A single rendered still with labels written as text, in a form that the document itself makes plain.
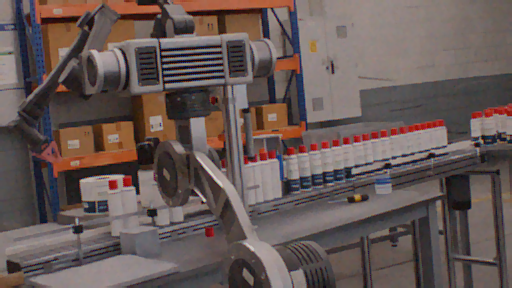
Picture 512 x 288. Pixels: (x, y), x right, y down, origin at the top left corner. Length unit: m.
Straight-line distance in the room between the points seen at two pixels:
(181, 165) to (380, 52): 7.37
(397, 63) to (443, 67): 0.81
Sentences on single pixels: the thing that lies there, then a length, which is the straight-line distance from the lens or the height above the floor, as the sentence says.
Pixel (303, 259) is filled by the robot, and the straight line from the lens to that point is 1.70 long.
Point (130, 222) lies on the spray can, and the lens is 2.56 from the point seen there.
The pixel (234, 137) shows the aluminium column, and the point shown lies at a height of 1.18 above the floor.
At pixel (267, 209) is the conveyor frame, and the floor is 0.85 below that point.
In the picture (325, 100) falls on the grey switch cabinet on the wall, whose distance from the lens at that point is 8.16.
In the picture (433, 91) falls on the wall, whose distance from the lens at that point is 9.80.
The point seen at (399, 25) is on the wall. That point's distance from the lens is 9.47.
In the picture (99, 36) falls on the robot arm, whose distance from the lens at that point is 2.32.
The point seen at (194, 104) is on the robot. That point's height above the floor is 1.33.
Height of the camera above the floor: 1.36
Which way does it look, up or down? 3 degrees down
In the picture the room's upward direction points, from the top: 6 degrees counter-clockwise
